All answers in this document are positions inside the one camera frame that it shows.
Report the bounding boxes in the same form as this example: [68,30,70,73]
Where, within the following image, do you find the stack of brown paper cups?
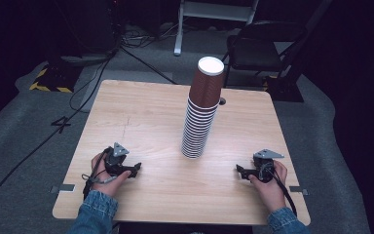
[180,56,226,160]

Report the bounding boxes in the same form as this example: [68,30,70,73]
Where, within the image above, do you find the white metal stand frame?
[172,0,261,58]

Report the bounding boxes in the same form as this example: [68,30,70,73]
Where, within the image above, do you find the black slanted stand pole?
[278,0,335,79]

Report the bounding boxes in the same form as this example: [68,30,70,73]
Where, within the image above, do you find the hand-held gripper cable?
[262,161,298,217]
[81,146,118,201]

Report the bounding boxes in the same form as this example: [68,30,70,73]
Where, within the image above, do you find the black folding chair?
[221,20,309,90]

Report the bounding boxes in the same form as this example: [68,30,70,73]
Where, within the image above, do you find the grey metal table bracket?
[288,185,310,197]
[49,183,76,194]

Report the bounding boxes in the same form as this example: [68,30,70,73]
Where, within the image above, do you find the thin black floor cable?
[120,46,178,86]

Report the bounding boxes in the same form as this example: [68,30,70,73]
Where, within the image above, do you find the long black floor cable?
[0,48,122,234]

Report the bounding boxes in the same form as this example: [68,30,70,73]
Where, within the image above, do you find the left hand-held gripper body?
[103,141,133,178]

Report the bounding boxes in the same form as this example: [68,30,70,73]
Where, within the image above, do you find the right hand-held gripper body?
[252,148,285,184]

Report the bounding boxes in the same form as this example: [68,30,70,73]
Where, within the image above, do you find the right hand-held gripper cable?
[262,161,298,217]

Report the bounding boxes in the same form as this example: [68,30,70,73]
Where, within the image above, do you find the bundle of floor cables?
[121,21,181,49]

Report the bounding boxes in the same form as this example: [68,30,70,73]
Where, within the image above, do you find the person's right hand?
[247,159,288,213]

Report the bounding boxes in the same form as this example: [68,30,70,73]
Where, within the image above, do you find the person's left hand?
[91,152,132,198]

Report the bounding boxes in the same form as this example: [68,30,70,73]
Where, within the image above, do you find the black yellow striped stand base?
[28,62,83,94]
[262,74,305,103]

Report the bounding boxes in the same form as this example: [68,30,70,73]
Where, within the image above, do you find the left hand-held gripper cable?
[81,146,118,201]

